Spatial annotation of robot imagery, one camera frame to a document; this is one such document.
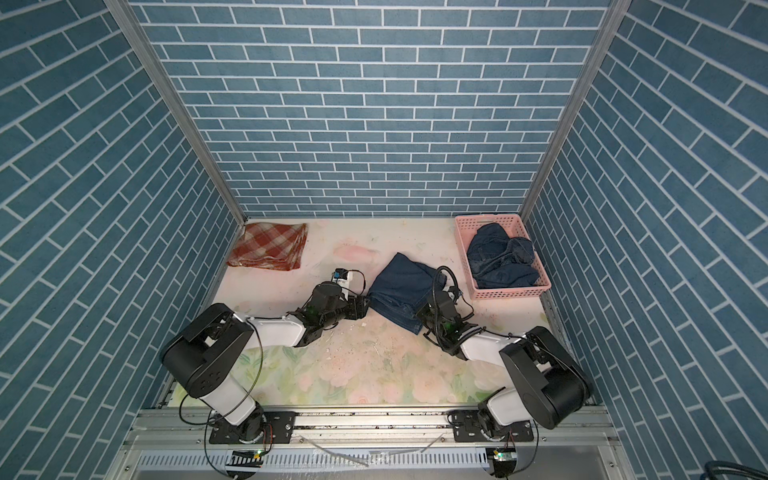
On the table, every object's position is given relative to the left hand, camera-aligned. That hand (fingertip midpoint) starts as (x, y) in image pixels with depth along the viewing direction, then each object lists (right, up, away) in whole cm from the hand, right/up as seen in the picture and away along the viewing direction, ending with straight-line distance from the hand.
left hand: (366, 299), depth 92 cm
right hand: (+15, -1, -1) cm, 15 cm away
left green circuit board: (-27, -35, -20) cm, 49 cm away
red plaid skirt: (-37, +17, +17) cm, 44 cm away
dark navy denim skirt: (+45, +12, +9) cm, 47 cm away
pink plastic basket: (+37, +24, +23) cm, 50 cm away
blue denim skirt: (+11, +3, +6) cm, 13 cm away
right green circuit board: (+37, -36, -18) cm, 55 cm away
